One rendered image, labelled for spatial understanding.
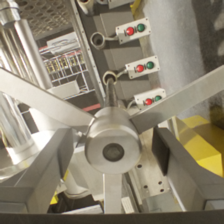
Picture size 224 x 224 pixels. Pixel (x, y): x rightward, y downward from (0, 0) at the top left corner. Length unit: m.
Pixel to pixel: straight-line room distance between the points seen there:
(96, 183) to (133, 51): 0.85
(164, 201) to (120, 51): 1.13
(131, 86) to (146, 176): 0.64
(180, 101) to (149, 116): 0.03
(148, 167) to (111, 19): 0.92
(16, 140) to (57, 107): 0.78
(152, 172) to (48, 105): 1.09
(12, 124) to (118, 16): 0.74
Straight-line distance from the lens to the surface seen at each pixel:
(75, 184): 1.31
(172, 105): 0.16
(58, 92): 1.06
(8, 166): 0.85
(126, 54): 0.89
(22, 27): 1.21
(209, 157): 0.95
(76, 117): 0.16
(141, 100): 0.83
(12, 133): 0.92
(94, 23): 0.94
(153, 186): 1.28
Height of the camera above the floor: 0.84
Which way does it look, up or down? 4 degrees up
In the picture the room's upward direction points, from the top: 107 degrees counter-clockwise
